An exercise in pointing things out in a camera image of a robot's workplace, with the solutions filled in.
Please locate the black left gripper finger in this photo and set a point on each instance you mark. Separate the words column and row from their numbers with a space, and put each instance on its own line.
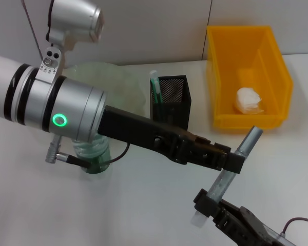
column 215, row 160

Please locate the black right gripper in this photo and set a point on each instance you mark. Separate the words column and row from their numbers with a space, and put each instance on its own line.
column 243, row 223

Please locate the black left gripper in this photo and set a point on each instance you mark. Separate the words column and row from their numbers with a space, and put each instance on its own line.
column 133, row 133

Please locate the grey marker pen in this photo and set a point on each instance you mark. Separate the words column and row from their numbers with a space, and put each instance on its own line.
column 220, row 184

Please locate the white paper ball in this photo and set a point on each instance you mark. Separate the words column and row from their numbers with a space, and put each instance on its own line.
column 247, row 101

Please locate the green pen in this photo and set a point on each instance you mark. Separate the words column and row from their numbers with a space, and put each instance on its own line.
column 154, row 87

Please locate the clear green-label water bottle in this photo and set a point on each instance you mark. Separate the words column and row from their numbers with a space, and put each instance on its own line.
column 95, row 156

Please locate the black mesh pen holder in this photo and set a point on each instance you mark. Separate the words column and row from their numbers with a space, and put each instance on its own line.
column 174, row 87

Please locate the translucent wavy glass fruit plate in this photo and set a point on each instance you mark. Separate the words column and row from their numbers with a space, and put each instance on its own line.
column 125, row 82

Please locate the yellow plastic bin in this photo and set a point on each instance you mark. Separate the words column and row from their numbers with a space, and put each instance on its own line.
column 228, row 64

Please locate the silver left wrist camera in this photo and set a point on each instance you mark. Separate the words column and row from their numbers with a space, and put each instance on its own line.
column 74, row 20

